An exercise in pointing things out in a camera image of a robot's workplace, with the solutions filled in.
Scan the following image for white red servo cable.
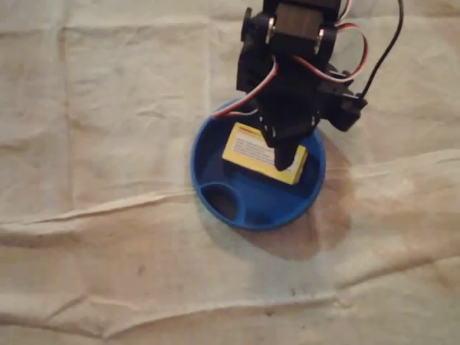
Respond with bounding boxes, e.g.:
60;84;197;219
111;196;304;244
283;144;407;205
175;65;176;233
211;55;280;119
333;22;370;83

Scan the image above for blue round object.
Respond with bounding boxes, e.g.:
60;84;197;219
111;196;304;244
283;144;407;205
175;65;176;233
189;96;327;231

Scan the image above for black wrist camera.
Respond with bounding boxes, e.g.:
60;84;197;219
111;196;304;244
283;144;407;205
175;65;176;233
321;63;369;132

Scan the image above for black camera cable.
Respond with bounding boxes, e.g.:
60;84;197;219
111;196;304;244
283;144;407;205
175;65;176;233
362;0;405;97

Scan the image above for white wrinkled cloth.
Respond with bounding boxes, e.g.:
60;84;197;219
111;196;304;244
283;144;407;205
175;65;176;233
0;0;460;345

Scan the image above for yellow cardboard box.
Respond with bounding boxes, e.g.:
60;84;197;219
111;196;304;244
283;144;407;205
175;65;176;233
221;121;309;186

